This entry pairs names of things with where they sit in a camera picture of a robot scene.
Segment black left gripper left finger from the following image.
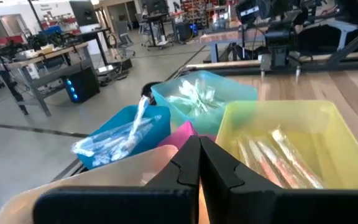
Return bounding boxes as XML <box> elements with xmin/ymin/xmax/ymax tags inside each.
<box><xmin>32</xmin><ymin>135</ymin><xmax>201</xmax><ymax>224</ymax></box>

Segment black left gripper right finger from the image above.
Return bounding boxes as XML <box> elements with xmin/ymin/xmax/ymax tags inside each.
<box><xmin>200</xmin><ymin>136</ymin><xmax>358</xmax><ymax>224</ymax></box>

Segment orange toothbrush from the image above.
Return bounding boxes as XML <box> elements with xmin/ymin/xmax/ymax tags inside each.
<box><xmin>270</xmin><ymin>126</ymin><xmax>324</xmax><ymax>189</ymax></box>
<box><xmin>256</xmin><ymin>139</ymin><xmax>301</xmax><ymax>189</ymax></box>
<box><xmin>247</xmin><ymin>139</ymin><xmax>283</xmax><ymax>188</ymax></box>

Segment orange translucent plastic bin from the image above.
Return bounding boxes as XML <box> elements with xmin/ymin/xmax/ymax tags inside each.
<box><xmin>0</xmin><ymin>144</ymin><xmax>211</xmax><ymax>224</ymax></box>

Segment green toothbrush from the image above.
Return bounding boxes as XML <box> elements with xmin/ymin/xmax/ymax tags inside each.
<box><xmin>194</xmin><ymin>79</ymin><xmax>217</xmax><ymax>106</ymax></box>
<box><xmin>166</xmin><ymin>93</ymin><xmax>226</xmax><ymax>118</ymax></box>
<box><xmin>178</xmin><ymin>79</ymin><xmax>209</xmax><ymax>113</ymax></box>

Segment yellow translucent plastic bin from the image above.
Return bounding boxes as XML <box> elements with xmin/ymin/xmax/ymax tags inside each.
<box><xmin>215</xmin><ymin>100</ymin><xmax>358</xmax><ymax>190</ymax></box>

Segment blue toothbrush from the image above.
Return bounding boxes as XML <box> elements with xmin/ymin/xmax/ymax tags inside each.
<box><xmin>90</xmin><ymin>142</ymin><xmax>136</xmax><ymax>167</ymax></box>
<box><xmin>71</xmin><ymin>130</ymin><xmax>136</xmax><ymax>158</ymax></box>
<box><xmin>110</xmin><ymin>114</ymin><xmax>163</xmax><ymax>141</ymax></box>
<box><xmin>128</xmin><ymin>95</ymin><xmax>151</xmax><ymax>147</ymax></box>

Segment green translucent plastic bin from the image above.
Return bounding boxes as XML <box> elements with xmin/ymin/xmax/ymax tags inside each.
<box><xmin>150</xmin><ymin>70</ymin><xmax>259</xmax><ymax>135</ymax></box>

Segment wood-topped background table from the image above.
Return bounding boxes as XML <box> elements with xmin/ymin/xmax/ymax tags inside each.
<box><xmin>199</xmin><ymin>26</ymin><xmax>265</xmax><ymax>63</ymax></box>

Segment grey metal stand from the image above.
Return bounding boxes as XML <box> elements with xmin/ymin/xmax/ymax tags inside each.
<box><xmin>321</xmin><ymin>20</ymin><xmax>358</xmax><ymax>53</ymax></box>

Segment pink plastic bin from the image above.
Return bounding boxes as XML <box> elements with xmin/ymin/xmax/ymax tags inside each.
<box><xmin>158</xmin><ymin>121</ymin><xmax>217</xmax><ymax>149</ymax></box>

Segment blue opaque plastic bin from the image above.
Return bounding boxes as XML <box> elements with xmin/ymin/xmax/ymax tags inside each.
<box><xmin>73</xmin><ymin>105</ymin><xmax>172</xmax><ymax>170</ymax></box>

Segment red parts shelf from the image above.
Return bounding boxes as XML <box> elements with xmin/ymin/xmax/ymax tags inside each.
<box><xmin>180</xmin><ymin>0</ymin><xmax>219</xmax><ymax>29</ymax></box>

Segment black table clamp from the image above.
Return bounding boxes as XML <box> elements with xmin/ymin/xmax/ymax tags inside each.
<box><xmin>140</xmin><ymin>81</ymin><xmax>164</xmax><ymax>106</ymax></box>

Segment black standing desk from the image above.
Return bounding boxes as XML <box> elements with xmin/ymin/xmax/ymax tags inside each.
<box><xmin>140</xmin><ymin>12</ymin><xmax>175</xmax><ymax>51</ymax></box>

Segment grey office chair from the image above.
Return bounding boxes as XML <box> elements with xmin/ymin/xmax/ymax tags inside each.
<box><xmin>114</xmin><ymin>20</ymin><xmax>136</xmax><ymax>58</ymax></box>

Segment black floor equipment box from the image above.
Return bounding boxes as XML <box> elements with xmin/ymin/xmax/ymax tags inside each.
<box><xmin>97</xmin><ymin>57</ymin><xmax>133</xmax><ymax>86</ymax></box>

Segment black computer tower blue lights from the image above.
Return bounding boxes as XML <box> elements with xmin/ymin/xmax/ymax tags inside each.
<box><xmin>62</xmin><ymin>67</ymin><xmax>101</xmax><ymax>104</ymax></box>

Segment grey metal workbench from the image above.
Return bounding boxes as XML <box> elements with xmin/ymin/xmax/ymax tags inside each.
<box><xmin>0</xmin><ymin>42</ymin><xmax>94</xmax><ymax>118</ymax></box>

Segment black background monitor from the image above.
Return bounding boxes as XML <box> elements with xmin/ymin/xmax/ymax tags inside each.
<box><xmin>69</xmin><ymin>0</ymin><xmax>99</xmax><ymax>27</ymax></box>

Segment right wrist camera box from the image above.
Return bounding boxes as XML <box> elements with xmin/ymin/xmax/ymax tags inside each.
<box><xmin>264</xmin><ymin>29</ymin><xmax>296</xmax><ymax>46</ymax></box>

